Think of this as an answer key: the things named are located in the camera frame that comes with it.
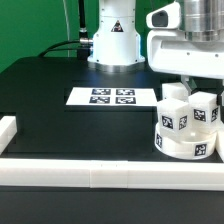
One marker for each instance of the white marker sheet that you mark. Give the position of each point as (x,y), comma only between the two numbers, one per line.
(93,96)

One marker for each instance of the white front fence wall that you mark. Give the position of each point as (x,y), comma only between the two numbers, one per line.
(112,174)

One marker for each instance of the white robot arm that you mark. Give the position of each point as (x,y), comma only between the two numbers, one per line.
(116,44)

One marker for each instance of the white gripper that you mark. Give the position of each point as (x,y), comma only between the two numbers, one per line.
(187,38)

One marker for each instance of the black cable connector block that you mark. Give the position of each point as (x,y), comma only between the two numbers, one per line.
(83,53)

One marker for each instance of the white left fence wall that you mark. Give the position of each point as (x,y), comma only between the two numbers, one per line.
(8,129)

